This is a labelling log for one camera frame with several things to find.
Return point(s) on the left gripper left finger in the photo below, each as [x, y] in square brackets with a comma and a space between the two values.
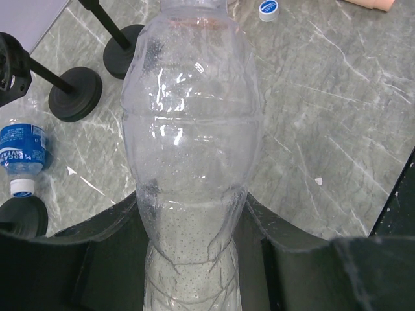
[112, 273]

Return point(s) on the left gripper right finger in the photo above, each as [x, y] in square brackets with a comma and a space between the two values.
[280, 265]

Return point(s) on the blue label water bottle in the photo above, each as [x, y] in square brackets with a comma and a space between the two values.
[23, 153]

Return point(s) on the clear Pocari bottle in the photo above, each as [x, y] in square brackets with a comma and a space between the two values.
[192, 127]

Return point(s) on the blue bottle cap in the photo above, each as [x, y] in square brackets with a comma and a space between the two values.
[268, 10]

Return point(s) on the black glitter microphone stand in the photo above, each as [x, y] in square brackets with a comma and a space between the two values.
[24, 217]

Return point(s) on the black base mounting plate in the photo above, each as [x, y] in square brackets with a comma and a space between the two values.
[397, 215]

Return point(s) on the black empty clip stand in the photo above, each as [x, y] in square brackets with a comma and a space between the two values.
[119, 51]

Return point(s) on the pink beige microphone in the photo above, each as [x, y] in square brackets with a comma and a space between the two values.
[383, 5]

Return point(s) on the black shock mount stand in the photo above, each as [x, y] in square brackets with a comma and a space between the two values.
[73, 95]

